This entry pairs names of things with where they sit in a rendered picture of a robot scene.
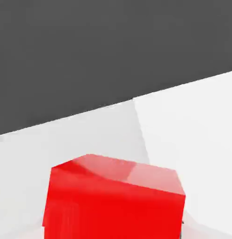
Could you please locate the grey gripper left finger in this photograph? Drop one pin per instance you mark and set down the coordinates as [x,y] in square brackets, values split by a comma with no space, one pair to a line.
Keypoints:
[36,234]

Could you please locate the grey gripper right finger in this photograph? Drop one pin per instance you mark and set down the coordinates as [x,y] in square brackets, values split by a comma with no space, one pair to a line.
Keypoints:
[192,231]

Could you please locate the small red cube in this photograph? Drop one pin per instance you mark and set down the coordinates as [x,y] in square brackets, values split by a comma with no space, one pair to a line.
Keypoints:
[114,205]

